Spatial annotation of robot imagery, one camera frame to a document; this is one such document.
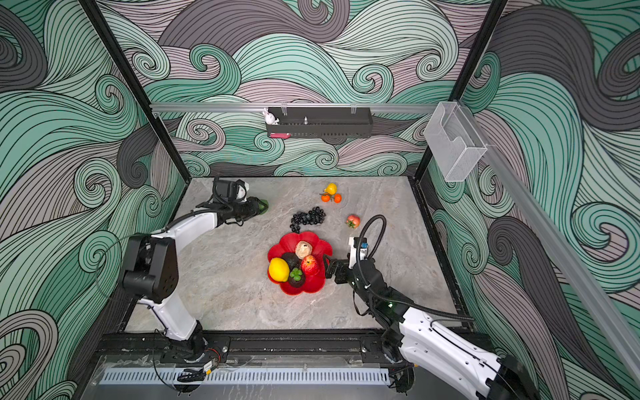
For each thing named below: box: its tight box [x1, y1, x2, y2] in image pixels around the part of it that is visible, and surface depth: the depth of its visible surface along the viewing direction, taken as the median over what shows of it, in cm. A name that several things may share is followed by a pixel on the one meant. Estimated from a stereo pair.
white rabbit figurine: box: [262, 107, 280, 125], surface depth 87 cm
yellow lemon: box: [268, 257, 291, 283], surface depth 86 cm
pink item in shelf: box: [270, 132, 292, 139], surface depth 91 cm
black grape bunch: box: [290, 205, 327, 234], surface depth 103 cm
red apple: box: [300, 255, 317, 272], surface depth 87 cm
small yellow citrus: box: [324, 182, 338, 195], surface depth 115 cm
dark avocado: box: [281, 252, 301, 273], surface depth 89 cm
